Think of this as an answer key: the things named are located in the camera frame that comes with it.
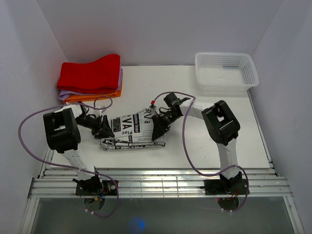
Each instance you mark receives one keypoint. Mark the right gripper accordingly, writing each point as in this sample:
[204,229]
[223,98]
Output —
[160,126]

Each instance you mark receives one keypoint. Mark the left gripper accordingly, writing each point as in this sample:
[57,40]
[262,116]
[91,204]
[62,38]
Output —
[106,130]

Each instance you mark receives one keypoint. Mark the newspaper print trousers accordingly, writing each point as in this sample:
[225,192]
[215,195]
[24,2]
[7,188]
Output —
[131,132]

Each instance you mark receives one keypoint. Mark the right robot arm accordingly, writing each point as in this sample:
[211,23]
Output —
[223,128]

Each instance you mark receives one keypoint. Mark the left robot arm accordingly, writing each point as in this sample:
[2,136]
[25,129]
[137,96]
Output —
[63,136]

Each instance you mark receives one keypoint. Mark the orange folded trousers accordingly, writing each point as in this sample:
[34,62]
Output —
[91,98]

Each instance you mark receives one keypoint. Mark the lilac folded trousers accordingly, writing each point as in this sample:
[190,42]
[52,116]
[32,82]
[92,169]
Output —
[64,94]

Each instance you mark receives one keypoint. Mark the red folded trousers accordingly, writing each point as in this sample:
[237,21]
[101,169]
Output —
[99,76]

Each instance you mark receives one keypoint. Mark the white perforated plastic basket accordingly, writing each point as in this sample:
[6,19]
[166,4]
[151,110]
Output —
[225,72]

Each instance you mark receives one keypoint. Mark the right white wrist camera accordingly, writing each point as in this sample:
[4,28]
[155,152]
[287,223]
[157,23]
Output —
[153,108]

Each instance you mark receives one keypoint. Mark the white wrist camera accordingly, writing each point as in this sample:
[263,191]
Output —
[153,108]
[99,111]

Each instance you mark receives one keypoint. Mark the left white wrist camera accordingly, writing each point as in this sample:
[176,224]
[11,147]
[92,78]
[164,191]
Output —
[99,111]

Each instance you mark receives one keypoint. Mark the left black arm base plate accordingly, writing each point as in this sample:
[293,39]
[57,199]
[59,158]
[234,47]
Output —
[89,188]

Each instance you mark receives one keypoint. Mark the aluminium frame rails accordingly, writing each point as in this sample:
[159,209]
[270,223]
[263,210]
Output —
[168,173]

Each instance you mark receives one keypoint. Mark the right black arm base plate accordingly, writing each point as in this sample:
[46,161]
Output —
[223,187]

